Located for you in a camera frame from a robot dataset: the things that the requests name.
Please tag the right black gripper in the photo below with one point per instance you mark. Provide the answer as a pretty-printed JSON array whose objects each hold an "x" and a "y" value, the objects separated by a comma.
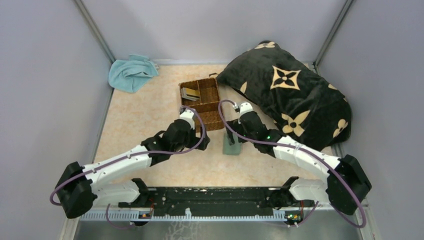
[{"x": 237, "y": 126}]

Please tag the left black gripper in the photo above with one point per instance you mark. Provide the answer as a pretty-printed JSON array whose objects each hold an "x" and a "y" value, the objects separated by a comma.
[{"x": 195, "y": 139}]

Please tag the green leather card holder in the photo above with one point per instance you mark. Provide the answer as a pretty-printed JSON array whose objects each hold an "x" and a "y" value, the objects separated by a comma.
[{"x": 231, "y": 149}]

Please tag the brown woven divided basket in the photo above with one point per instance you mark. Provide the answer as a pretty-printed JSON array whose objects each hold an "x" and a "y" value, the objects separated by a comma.
[{"x": 207, "y": 104}]

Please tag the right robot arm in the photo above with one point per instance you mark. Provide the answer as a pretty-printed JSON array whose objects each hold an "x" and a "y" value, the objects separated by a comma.
[{"x": 340, "y": 181}]

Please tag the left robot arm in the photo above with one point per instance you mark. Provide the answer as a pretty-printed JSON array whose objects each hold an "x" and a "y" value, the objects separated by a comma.
[{"x": 82, "y": 187}]

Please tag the gold card stack in basket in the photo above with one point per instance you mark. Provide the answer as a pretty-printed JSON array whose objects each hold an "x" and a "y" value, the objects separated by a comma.
[{"x": 190, "y": 94}]

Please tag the black floral pillow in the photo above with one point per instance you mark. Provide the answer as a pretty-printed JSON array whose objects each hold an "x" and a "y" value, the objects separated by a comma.
[{"x": 302, "y": 104}]

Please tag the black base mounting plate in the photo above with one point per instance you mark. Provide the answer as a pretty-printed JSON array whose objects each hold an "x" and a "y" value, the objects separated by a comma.
[{"x": 264, "y": 196}]

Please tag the light blue cloth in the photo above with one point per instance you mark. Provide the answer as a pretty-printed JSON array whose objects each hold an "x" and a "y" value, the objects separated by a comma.
[{"x": 132, "y": 74}]

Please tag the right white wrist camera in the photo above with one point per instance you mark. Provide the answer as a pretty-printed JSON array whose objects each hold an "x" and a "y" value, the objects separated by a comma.
[{"x": 243, "y": 108}]

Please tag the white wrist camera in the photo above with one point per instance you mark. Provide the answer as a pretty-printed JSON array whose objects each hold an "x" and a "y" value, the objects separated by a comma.
[
  {"x": 187, "y": 115},
  {"x": 243, "y": 108}
]

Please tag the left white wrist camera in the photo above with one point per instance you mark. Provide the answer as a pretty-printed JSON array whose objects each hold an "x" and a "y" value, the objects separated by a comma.
[{"x": 187, "y": 115}]

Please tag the aluminium frame rail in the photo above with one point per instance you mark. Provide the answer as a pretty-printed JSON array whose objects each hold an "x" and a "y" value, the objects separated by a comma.
[{"x": 198, "y": 212}]

